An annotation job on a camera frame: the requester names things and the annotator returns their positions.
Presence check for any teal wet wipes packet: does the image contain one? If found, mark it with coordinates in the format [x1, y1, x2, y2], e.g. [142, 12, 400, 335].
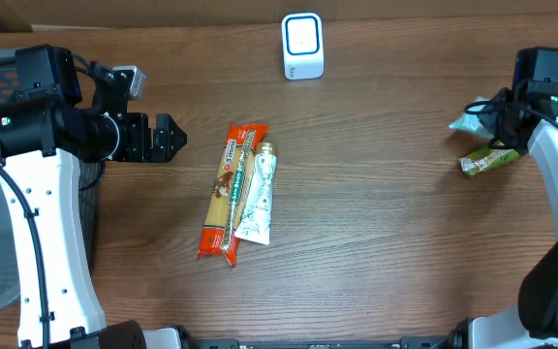
[449, 112, 494, 140]

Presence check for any green snack packet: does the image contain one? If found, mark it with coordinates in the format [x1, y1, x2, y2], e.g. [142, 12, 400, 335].
[458, 141, 520, 177]

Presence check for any red spaghetti packet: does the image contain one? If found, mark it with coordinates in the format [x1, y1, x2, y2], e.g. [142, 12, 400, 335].
[196, 124, 269, 267]

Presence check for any white tube gold cap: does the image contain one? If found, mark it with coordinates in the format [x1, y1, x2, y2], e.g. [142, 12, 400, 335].
[235, 142, 277, 245]

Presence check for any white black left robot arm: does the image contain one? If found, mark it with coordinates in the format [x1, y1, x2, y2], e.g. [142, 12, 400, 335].
[0, 45, 187, 348]

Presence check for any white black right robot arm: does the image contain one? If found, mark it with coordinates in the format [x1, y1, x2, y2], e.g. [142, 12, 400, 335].
[435, 47, 558, 348]

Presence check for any white barcode scanner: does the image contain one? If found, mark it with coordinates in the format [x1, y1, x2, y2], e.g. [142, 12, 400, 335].
[281, 13, 325, 80]

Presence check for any brown cardboard backdrop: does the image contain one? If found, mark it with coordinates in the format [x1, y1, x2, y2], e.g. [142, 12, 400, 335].
[0, 0, 558, 32]

